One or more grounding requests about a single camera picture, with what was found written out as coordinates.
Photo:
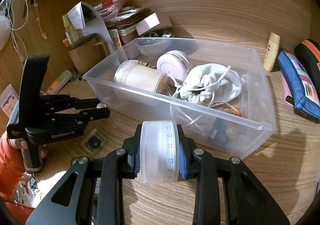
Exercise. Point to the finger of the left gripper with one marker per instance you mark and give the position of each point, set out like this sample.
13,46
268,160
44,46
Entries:
65,101
82,117

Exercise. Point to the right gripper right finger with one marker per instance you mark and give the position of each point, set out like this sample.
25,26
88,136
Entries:
226,189

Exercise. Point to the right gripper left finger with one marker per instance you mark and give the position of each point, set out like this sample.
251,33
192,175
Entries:
71,200

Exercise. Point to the frosted white round jar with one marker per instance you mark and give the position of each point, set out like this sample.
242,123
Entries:
159,152

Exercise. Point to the beige cylindrical jar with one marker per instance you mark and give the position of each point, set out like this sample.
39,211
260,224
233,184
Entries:
132,73

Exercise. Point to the left hand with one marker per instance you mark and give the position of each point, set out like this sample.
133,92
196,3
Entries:
21,145

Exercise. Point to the orange green tube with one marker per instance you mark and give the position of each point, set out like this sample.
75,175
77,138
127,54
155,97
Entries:
58,84

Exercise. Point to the small green square packet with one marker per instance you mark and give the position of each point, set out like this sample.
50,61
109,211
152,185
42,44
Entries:
94,142

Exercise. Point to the brown mug with lid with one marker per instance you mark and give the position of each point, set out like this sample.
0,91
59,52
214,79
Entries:
87,52

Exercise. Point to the black max packet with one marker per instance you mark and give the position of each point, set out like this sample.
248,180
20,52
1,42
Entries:
217,137

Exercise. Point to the white folded paper booklet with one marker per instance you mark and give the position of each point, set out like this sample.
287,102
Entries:
84,18

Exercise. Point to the fruit print card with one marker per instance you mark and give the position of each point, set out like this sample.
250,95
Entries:
115,38

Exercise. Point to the white bowl with trinkets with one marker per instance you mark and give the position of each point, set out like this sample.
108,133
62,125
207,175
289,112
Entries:
154,47

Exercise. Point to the stack of books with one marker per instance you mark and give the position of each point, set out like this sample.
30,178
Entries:
125,23

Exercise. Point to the pink coiled tube package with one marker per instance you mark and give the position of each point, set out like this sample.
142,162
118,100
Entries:
108,8

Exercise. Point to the clear plastic storage bin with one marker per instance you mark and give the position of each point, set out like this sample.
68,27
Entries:
248,132

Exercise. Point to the small white cardboard box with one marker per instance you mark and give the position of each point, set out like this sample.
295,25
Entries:
152,23

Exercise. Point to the blue patchwork pencil case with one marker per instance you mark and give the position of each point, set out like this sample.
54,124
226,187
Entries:
303,92

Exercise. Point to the cream lotion bottle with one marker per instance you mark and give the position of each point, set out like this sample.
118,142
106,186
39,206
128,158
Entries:
271,52

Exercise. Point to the black orange zipper case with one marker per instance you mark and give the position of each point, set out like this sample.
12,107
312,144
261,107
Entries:
307,52

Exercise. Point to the white drawstring pouch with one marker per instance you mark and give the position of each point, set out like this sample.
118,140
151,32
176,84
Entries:
209,83

